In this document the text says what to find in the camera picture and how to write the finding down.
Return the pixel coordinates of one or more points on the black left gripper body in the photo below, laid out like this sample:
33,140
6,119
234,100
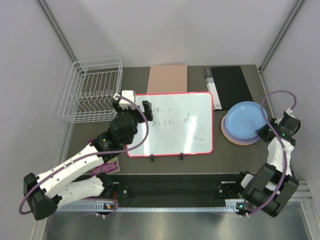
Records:
138,118

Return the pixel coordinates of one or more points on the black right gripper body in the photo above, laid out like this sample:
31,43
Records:
275,125

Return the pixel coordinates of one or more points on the blue plate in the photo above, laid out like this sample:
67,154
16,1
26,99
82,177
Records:
244,119

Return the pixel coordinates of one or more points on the purple plate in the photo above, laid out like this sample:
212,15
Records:
251,140

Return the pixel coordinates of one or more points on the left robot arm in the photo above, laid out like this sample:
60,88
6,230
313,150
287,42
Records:
46,192

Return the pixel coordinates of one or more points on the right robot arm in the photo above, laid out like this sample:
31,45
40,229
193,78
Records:
274,182

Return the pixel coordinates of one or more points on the brown cardboard sheet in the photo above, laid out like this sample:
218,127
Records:
168,79

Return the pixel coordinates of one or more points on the red framed whiteboard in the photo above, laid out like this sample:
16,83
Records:
183,124

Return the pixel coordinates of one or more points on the purple treehouse children's book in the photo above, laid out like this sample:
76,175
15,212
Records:
110,167

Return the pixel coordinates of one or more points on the black folder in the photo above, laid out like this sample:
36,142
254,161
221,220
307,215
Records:
227,85

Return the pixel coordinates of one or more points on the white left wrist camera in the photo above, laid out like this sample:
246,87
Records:
125,99

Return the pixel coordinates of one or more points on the white wire dish rack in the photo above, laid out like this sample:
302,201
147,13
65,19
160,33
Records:
89,90

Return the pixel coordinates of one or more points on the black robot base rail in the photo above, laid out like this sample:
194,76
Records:
174,190

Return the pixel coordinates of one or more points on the grey slotted cable duct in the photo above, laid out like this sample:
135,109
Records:
100,206

